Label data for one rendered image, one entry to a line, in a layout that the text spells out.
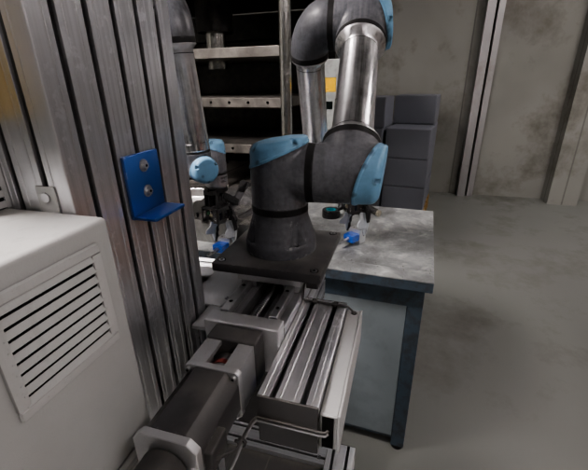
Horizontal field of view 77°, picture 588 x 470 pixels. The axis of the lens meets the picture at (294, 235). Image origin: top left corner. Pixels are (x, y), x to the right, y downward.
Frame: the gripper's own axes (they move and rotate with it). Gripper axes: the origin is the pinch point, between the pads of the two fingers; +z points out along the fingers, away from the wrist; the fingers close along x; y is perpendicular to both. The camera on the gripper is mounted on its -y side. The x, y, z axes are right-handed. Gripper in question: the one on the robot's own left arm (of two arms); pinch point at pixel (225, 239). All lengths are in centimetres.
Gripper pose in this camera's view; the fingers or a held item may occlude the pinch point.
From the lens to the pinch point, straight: 135.5
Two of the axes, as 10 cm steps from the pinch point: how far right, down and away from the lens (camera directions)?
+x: 9.1, 1.5, -4.0
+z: 0.1, 9.2, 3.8
